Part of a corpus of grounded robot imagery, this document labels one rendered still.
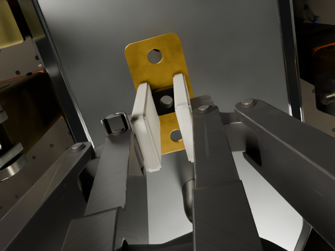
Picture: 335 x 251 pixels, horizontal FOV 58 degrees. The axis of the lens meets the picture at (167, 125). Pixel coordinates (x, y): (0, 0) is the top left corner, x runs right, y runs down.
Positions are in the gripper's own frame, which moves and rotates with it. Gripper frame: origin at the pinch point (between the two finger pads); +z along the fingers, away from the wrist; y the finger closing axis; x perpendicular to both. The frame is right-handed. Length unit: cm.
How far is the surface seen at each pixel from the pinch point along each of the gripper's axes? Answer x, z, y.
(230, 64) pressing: -0.4, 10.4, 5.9
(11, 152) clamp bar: -1.3, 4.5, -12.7
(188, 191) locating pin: -11.2, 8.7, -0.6
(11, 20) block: 7.9, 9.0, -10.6
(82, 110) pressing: -1.0, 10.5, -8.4
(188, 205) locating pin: -11.6, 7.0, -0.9
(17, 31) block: 7.1, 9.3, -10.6
